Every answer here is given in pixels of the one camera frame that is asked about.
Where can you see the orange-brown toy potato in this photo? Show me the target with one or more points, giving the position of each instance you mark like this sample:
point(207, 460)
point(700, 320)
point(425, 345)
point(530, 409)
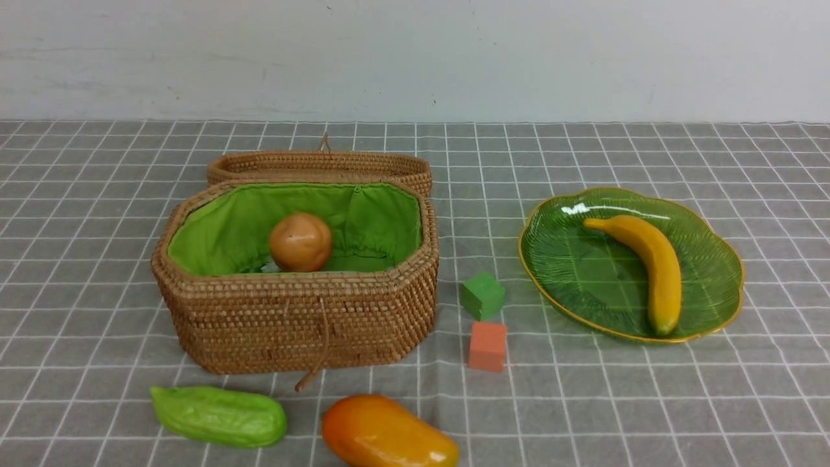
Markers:
point(301, 243)

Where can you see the orange-yellow toy mango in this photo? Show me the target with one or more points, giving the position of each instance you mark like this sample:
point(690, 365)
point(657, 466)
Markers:
point(374, 430)

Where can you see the yellow toy banana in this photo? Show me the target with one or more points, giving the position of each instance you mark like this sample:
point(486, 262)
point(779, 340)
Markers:
point(663, 268)

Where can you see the green toy chayote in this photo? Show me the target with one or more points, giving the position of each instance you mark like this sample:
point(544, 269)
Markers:
point(238, 419)

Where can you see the woven wicker basket lid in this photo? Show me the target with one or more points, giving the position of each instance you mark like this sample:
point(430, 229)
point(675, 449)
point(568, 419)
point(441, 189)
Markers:
point(411, 171)

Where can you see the green foam cube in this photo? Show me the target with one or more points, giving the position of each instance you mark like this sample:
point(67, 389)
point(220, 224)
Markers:
point(482, 296)

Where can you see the orange foam cube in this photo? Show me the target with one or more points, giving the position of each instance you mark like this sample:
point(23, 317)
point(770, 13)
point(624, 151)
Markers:
point(487, 346)

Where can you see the green glass leaf plate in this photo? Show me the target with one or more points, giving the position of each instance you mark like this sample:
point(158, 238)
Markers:
point(602, 284)

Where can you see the wooden basket toggle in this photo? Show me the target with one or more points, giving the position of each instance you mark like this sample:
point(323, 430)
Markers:
point(306, 379)

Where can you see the woven wicker basket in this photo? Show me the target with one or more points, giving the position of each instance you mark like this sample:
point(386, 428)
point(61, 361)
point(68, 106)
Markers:
point(373, 302)

